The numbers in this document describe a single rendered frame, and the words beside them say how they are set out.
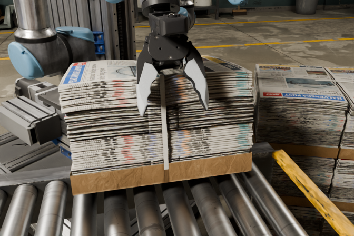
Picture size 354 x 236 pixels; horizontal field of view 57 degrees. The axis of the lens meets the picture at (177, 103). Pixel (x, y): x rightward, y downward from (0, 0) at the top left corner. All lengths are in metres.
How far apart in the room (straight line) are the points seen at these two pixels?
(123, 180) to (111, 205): 0.06
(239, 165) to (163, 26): 0.36
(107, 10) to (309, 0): 7.23
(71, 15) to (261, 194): 0.97
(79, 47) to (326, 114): 0.84
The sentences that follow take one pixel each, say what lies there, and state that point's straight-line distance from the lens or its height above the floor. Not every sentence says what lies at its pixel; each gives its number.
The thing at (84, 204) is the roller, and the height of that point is 0.80.
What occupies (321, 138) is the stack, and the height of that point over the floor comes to 0.68.
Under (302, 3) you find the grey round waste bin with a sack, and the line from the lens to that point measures 8.30.
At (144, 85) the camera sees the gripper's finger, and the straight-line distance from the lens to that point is 0.56.
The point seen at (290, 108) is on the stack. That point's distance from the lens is 1.17.
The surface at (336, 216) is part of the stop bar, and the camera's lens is 0.71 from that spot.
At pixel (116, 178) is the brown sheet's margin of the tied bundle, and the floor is 0.86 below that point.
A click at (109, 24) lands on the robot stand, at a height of 1.02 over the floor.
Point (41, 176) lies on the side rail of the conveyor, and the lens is 0.83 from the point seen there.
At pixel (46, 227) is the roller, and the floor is 0.80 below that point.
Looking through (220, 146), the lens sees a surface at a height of 0.90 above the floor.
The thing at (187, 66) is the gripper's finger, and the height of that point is 1.08.
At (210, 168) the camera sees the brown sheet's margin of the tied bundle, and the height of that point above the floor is 0.85.
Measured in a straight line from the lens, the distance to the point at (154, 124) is 0.64.
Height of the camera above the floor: 1.26
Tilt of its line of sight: 25 degrees down
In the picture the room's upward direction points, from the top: straight up
